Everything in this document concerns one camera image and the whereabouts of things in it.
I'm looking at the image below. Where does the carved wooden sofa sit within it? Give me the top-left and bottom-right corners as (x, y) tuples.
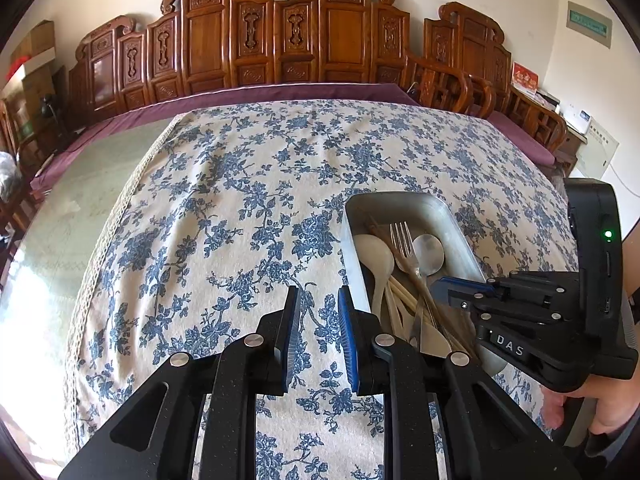
(67, 0), (473, 126)

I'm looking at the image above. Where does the white desk phone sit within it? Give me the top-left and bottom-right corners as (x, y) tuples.
(565, 105), (594, 134)

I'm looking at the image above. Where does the metal spoon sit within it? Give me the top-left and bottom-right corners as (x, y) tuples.
(410, 233), (446, 311)

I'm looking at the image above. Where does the green wall panel box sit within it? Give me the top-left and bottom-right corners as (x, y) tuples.
(566, 1), (613, 50)

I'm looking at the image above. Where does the dark storage cabinet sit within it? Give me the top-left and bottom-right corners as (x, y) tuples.
(0, 67), (66, 153)

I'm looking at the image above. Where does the rectangular metal tray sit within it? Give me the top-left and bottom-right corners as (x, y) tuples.
(344, 191), (508, 378)

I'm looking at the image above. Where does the blue floral tablecloth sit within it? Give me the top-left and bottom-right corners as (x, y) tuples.
(65, 99), (581, 480)

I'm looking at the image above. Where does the carved wooden armchair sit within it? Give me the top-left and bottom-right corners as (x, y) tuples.
(424, 2), (568, 166)

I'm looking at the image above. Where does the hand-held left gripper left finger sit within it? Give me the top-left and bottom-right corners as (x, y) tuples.
(57, 285), (303, 480)

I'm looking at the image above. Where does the wooden dining chair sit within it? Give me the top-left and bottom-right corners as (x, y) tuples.
(0, 180), (38, 247)

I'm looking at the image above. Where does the white flat box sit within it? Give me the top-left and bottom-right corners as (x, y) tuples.
(5, 52), (56, 82)

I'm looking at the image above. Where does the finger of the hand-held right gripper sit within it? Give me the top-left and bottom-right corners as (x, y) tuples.
(440, 290), (583, 333)
(430, 270), (583, 301)

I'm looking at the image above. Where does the white cable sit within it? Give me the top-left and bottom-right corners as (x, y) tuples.
(607, 162), (640, 192)

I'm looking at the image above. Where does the person's right hand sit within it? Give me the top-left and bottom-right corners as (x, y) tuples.
(542, 372), (640, 438)

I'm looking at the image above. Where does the white metal panel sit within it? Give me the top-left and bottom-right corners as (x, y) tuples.
(575, 117), (621, 181)

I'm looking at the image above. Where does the clear plastic bag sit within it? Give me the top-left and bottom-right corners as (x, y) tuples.
(0, 152), (24, 197)

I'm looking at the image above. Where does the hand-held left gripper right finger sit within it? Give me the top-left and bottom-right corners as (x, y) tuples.
(337, 286), (583, 480)

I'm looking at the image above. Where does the cardboard box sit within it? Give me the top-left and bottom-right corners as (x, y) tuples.
(10, 20), (57, 63)

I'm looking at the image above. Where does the purple armchair cushion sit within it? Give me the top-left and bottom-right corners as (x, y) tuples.
(487, 110), (556, 166)

